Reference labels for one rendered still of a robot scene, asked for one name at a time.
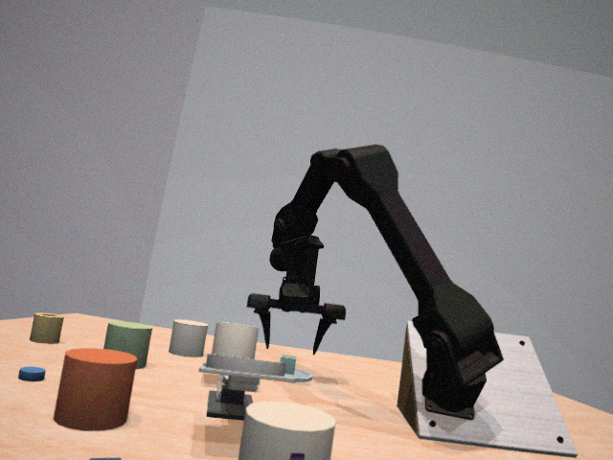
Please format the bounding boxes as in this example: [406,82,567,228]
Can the brown cylinder with orange top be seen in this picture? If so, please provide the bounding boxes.
[53,348,138,432]

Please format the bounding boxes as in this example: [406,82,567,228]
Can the blue short cylinder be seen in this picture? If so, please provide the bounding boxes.
[18,366,46,381]

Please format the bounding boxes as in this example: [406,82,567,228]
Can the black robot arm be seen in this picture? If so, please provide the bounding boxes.
[269,145,503,421]

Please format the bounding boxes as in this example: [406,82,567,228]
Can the white round dish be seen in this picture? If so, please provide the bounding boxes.
[284,369,312,382]

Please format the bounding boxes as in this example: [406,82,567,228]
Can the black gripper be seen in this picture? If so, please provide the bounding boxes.
[246,269,346,356]

